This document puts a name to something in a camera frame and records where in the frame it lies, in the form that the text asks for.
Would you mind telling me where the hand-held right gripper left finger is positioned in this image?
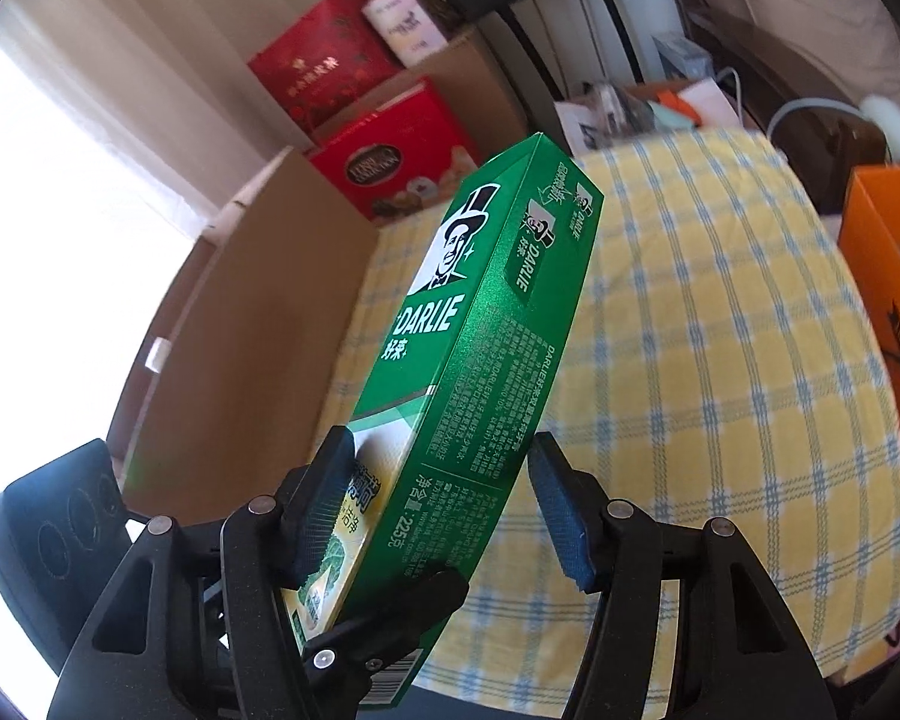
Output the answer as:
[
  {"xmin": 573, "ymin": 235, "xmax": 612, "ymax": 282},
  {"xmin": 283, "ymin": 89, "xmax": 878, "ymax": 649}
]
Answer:
[{"xmin": 45, "ymin": 426, "xmax": 358, "ymax": 720}]

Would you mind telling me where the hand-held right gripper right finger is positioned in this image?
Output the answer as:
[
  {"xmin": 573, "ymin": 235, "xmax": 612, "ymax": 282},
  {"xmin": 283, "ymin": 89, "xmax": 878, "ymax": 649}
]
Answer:
[{"xmin": 526, "ymin": 431, "xmax": 833, "ymax": 720}]

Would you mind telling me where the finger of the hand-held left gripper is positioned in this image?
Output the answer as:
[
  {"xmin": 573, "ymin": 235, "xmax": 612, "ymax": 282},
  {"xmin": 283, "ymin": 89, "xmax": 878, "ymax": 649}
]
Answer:
[{"xmin": 300, "ymin": 566, "xmax": 470, "ymax": 720}]

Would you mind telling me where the brown cardboard box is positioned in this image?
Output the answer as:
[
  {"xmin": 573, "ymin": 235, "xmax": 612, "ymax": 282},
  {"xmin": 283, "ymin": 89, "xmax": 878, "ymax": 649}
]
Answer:
[
  {"xmin": 345, "ymin": 28, "xmax": 530, "ymax": 166},
  {"xmin": 105, "ymin": 146, "xmax": 380, "ymax": 518}
]

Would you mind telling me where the green toothpaste box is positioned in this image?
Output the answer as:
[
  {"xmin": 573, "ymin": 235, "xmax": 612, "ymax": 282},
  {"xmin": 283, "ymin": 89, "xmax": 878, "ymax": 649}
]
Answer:
[{"xmin": 289, "ymin": 133, "xmax": 605, "ymax": 691}]

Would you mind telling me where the yellow checked tablecloth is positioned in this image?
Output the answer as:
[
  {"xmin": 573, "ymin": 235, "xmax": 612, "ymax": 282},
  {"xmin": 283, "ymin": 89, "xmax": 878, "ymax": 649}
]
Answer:
[{"xmin": 330, "ymin": 127, "xmax": 900, "ymax": 698}]

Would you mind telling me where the red gift box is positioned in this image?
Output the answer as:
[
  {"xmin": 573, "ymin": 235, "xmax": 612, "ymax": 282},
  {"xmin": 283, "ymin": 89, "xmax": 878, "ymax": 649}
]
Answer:
[
  {"xmin": 247, "ymin": 0, "xmax": 398, "ymax": 147},
  {"xmin": 306, "ymin": 79, "xmax": 482, "ymax": 222}
]

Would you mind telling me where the orange cardboard box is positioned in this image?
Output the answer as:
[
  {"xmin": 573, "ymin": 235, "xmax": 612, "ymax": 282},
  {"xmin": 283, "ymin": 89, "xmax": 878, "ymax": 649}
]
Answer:
[{"xmin": 838, "ymin": 165, "xmax": 900, "ymax": 466}]

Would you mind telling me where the dark wooden sofa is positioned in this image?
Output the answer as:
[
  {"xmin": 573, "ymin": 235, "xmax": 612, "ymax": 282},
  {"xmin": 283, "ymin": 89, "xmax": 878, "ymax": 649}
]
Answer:
[{"xmin": 682, "ymin": 7, "xmax": 850, "ymax": 212}]

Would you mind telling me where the closed brown cardboard box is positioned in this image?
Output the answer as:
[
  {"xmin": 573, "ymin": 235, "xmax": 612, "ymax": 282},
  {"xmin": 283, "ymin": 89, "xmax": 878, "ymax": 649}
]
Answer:
[{"xmin": 345, "ymin": 28, "xmax": 530, "ymax": 166}]

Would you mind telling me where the red gift box upper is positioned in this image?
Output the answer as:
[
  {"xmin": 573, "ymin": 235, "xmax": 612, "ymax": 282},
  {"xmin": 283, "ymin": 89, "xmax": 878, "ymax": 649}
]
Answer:
[{"xmin": 247, "ymin": 0, "xmax": 398, "ymax": 147}]

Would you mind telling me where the black speaker stand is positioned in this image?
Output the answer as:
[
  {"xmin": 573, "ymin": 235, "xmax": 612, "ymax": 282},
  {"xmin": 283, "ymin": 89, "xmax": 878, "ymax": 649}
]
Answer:
[
  {"xmin": 592, "ymin": 0, "xmax": 647, "ymax": 83},
  {"xmin": 495, "ymin": 4, "xmax": 565, "ymax": 115}
]

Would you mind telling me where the grey small box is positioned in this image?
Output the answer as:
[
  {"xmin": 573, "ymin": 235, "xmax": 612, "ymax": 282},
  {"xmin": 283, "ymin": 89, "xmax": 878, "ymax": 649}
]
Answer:
[{"xmin": 652, "ymin": 31, "xmax": 713, "ymax": 83}]

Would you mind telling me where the white sheer curtain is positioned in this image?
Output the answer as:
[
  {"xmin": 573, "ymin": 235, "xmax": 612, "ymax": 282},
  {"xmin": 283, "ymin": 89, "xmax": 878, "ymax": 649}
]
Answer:
[{"xmin": 0, "ymin": 0, "xmax": 308, "ymax": 421}]

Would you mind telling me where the white tissue pack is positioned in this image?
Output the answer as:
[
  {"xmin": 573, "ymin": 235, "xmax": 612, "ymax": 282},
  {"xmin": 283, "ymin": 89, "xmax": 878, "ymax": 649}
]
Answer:
[{"xmin": 361, "ymin": 0, "xmax": 451, "ymax": 65}]

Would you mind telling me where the white small appliance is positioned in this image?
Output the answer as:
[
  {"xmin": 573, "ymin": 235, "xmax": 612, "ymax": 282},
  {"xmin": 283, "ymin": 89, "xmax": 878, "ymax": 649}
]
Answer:
[{"xmin": 859, "ymin": 94, "xmax": 900, "ymax": 166}]

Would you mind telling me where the beige sofa cushion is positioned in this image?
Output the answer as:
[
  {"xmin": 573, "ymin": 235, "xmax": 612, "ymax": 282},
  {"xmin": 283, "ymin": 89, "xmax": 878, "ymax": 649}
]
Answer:
[{"xmin": 675, "ymin": 0, "xmax": 900, "ymax": 102}]

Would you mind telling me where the white cable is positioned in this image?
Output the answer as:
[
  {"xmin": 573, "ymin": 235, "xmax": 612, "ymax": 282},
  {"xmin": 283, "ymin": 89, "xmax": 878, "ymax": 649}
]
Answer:
[{"xmin": 716, "ymin": 67, "xmax": 867, "ymax": 137}]

